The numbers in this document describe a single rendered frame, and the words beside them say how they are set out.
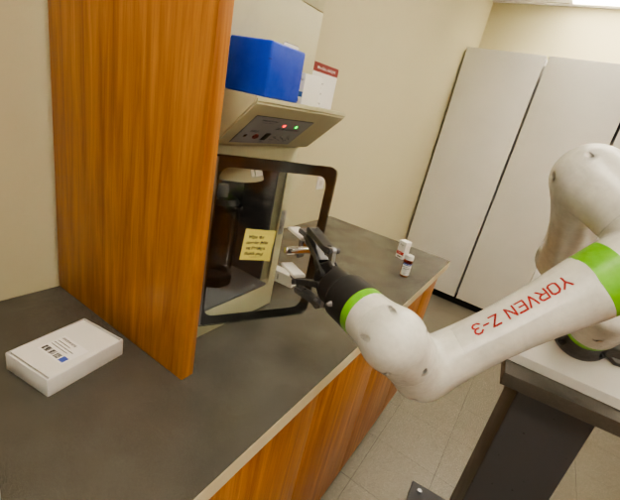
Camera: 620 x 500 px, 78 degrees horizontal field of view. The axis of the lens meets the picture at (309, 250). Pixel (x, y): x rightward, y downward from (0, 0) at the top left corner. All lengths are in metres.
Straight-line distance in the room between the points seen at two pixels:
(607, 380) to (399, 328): 0.85
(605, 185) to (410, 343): 0.42
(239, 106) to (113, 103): 0.26
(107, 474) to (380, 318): 0.48
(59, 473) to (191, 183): 0.49
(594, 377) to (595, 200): 0.66
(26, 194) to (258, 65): 0.65
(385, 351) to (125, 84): 0.65
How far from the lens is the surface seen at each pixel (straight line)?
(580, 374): 1.33
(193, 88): 0.68
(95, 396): 0.86
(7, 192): 1.11
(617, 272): 0.73
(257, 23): 0.85
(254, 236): 0.86
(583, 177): 0.80
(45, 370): 0.87
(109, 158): 0.88
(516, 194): 3.66
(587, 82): 3.67
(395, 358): 0.59
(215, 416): 0.81
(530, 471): 1.49
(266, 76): 0.72
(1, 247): 1.15
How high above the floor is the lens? 1.52
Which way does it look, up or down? 21 degrees down
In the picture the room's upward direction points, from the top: 12 degrees clockwise
